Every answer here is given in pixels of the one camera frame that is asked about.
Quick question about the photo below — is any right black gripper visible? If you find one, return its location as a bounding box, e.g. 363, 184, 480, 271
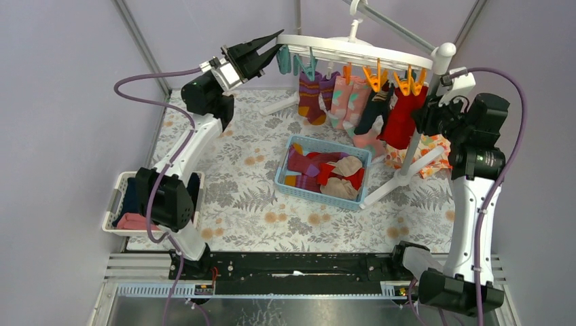
410, 89, 471, 143

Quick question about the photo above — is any white clip hanger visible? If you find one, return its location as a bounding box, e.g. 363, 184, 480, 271
276, 20, 433, 83

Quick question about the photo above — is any red santa sock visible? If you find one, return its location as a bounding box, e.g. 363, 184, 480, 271
317, 156, 365, 190

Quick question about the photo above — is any red beige sock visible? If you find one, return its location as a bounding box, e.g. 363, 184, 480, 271
320, 177, 359, 200

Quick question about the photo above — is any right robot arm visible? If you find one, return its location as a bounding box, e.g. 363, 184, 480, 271
389, 93, 509, 318

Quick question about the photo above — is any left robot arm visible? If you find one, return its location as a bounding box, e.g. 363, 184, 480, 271
135, 31, 282, 279

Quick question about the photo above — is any orange floral cloth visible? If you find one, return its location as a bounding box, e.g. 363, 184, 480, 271
384, 135, 452, 179

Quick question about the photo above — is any navy christmas sock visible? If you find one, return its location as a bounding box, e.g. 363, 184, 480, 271
354, 84, 395, 135

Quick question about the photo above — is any metal drying rack stand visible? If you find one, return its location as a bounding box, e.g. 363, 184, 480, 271
260, 1, 456, 209

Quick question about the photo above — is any purple patterned sock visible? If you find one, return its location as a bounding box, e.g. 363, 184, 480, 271
319, 71, 340, 112
298, 72, 326, 126

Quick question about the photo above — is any pink sock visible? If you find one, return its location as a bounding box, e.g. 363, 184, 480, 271
328, 76, 354, 130
342, 79, 386, 162

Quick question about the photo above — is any blue plastic basket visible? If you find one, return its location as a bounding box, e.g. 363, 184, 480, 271
274, 134, 372, 210

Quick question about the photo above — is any floral table mat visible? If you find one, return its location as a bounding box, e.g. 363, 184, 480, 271
126, 88, 469, 254

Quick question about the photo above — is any purple patchwork sock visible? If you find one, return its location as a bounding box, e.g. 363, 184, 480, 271
283, 144, 343, 193

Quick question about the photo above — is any navy folded cloth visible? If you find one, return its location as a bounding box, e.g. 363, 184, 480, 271
103, 171, 204, 235

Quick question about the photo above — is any white plastic basket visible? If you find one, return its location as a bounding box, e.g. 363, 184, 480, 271
101, 171, 206, 237

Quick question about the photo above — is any pink folded cloth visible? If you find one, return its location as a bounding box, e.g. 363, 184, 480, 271
116, 213, 147, 231

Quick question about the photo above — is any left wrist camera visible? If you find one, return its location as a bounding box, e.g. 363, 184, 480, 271
199, 57, 247, 92

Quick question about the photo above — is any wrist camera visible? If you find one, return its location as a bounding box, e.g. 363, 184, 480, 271
437, 67, 476, 106
199, 57, 247, 92

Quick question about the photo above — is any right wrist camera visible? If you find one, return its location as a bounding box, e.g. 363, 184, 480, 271
437, 67, 476, 106

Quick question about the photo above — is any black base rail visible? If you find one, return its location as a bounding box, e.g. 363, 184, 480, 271
168, 251, 413, 296

